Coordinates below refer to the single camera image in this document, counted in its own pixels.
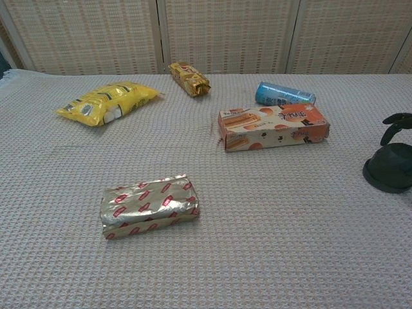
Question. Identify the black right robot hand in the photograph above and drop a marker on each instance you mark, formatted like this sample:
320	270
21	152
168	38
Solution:
400	120

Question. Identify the black round object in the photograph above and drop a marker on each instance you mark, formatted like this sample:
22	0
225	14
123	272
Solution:
391	170

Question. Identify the woven folding screen panel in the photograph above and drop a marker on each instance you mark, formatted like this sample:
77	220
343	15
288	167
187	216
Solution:
347	35
225	35
406	66
90	35
11	51

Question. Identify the blue drink can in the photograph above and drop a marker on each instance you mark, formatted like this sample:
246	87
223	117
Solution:
280	93

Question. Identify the orange biscuit box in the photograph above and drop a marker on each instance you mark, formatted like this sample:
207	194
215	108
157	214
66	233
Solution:
273	128

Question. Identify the beige waffle tablecloth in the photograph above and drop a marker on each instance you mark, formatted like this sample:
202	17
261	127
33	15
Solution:
257	225

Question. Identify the gold foil snack pack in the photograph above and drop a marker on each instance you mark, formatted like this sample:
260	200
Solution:
190	78

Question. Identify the silver foil pack red logos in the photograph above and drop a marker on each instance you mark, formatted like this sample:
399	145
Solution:
148	206

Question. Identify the yellow snack bag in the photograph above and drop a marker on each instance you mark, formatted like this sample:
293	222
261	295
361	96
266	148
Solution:
109	99

